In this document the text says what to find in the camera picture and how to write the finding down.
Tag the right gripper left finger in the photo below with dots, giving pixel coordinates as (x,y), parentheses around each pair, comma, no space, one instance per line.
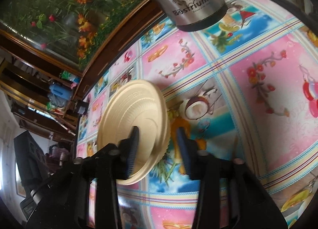
(62,200)

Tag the small beige bowl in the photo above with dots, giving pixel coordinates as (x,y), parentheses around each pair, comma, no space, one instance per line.
(138,103)

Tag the small black device on table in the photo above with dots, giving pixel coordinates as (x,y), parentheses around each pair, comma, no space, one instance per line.
(81,107)

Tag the colourful patterned tablecloth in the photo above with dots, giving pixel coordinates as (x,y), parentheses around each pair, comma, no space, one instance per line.
(245,87)

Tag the blue water jug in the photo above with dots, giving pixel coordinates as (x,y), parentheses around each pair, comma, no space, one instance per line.
(60,91)

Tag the wooden cabinet counter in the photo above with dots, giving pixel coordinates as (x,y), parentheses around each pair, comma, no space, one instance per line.
(28,75)

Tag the floral aquarium backdrop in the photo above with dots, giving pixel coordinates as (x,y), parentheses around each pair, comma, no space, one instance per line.
(69,31)

